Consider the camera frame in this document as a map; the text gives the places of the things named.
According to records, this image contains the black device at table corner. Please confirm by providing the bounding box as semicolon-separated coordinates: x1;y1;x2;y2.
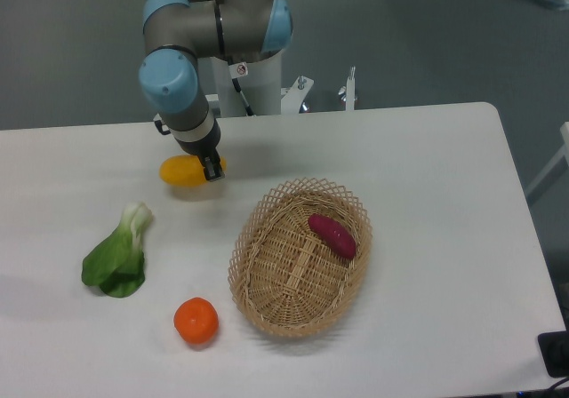
537;330;568;378

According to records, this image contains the purple sweet potato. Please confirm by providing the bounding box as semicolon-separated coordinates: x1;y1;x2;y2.
308;214;357;259

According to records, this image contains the white frame at right edge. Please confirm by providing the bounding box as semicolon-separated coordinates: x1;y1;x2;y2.
525;122;568;206

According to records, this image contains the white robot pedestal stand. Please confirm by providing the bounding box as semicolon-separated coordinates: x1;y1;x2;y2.
205;52;315;118

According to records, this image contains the green bok choy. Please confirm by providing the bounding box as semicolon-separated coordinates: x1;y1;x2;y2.
81;202;153;299

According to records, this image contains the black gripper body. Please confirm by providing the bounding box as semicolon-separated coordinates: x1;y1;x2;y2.
172;124;221;163

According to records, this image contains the woven wicker basket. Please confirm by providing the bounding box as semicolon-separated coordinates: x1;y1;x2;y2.
228;178;373;338

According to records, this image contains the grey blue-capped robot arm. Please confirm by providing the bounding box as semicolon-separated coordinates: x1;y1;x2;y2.
139;0;293;181

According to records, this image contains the yellow mango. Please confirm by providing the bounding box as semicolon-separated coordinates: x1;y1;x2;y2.
159;155;207;187

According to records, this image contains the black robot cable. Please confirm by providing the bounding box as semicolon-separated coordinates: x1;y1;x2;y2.
229;62;256;117

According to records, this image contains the orange tangerine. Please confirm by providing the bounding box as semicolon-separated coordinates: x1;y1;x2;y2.
173;297;219;345

